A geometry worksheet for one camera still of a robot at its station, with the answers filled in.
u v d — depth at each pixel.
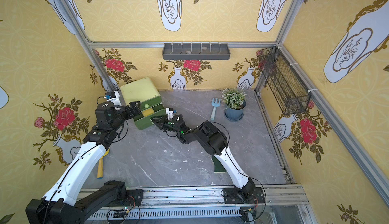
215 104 1.10
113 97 0.64
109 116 0.56
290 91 0.84
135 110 0.69
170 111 0.92
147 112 0.91
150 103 0.88
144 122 0.88
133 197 0.73
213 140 0.62
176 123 0.78
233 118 1.03
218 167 0.80
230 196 0.74
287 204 0.76
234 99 0.92
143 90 0.93
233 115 0.98
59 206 0.38
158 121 0.87
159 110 0.91
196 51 0.91
